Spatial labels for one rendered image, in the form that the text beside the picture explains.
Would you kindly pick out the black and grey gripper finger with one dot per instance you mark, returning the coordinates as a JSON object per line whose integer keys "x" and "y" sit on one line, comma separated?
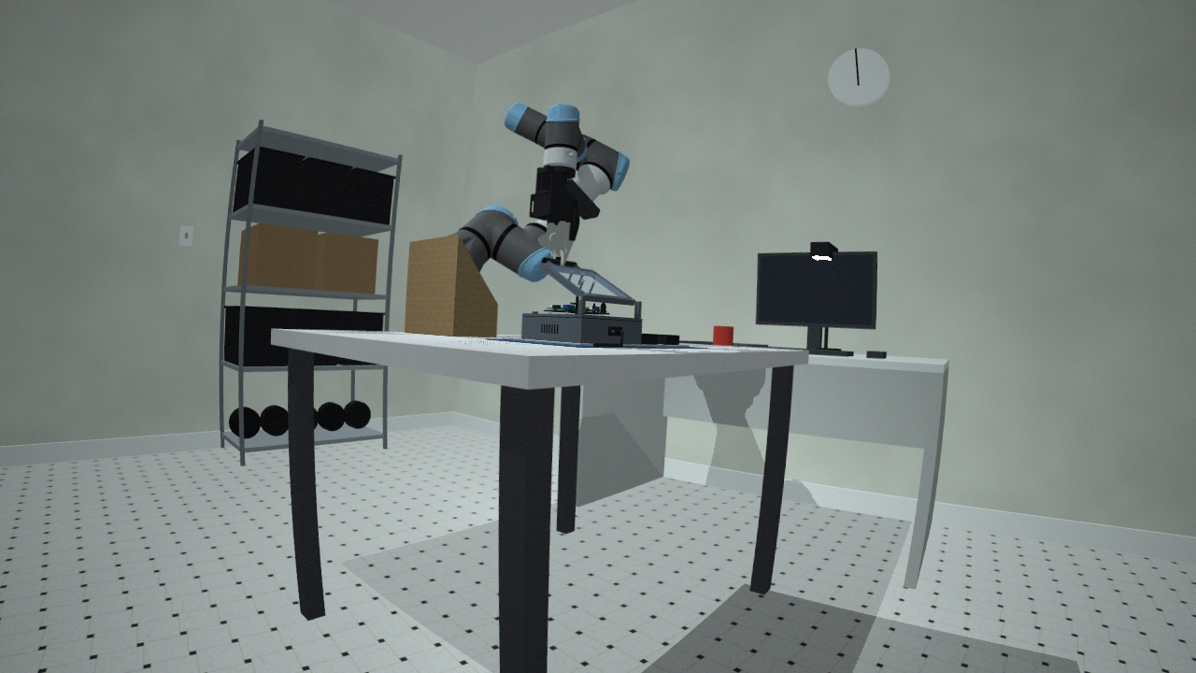
{"x": 544, "y": 240}
{"x": 566, "y": 234}

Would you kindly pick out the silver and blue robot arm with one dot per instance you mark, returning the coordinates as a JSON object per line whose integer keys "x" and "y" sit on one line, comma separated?
{"x": 495, "y": 233}

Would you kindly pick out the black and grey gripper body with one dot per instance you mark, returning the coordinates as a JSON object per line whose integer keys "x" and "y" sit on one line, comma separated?
{"x": 547, "y": 201}

